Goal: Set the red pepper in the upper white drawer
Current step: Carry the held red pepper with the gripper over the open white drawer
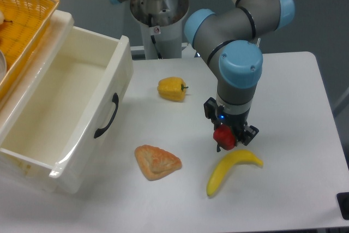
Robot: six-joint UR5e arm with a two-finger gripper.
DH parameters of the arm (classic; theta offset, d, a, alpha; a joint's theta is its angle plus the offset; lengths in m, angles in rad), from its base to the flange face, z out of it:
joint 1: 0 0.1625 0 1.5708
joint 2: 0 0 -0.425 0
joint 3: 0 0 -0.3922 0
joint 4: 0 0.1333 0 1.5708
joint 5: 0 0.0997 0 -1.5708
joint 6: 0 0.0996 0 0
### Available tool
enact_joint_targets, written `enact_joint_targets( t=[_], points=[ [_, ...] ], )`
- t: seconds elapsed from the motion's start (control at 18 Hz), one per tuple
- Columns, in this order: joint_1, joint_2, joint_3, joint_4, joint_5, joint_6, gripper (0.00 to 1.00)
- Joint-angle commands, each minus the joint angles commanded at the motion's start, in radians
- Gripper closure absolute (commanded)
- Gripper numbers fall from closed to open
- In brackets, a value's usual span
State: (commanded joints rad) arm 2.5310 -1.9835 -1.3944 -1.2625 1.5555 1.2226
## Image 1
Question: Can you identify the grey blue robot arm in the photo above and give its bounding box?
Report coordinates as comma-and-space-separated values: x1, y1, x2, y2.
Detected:
110, 0, 295, 150

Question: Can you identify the yellow banana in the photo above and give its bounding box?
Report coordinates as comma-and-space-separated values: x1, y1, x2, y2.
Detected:
206, 150, 264, 197

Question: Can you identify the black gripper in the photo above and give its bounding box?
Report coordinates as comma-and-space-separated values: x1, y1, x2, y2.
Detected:
203, 97, 259, 152

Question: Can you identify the black drawer handle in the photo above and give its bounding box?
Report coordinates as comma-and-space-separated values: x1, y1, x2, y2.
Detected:
94, 93, 119, 139

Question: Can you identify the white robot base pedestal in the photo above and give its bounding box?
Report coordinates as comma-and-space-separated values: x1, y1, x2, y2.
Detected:
130, 0, 189, 59

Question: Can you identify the red pepper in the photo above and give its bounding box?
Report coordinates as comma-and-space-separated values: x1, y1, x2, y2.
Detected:
213, 124, 236, 151

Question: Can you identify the metal bowl in basket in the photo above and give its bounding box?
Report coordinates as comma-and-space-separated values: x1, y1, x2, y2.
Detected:
0, 51, 7, 82

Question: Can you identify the triangular pastry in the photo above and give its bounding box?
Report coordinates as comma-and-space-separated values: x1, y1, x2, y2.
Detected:
134, 145, 182, 181

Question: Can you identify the yellow pepper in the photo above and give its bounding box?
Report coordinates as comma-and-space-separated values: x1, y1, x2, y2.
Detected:
157, 76, 189, 102

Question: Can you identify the white drawer cabinet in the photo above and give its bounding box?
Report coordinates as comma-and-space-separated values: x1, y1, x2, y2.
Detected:
1, 10, 74, 192

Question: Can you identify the yellow woven basket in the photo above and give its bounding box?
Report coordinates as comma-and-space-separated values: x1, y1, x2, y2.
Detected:
1, 0, 59, 99

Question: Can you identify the white open drawer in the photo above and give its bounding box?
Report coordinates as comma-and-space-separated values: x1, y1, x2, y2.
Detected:
1, 27, 133, 193

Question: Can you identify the black cable on pedestal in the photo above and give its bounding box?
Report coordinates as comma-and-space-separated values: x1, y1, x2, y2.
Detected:
148, 13, 164, 59

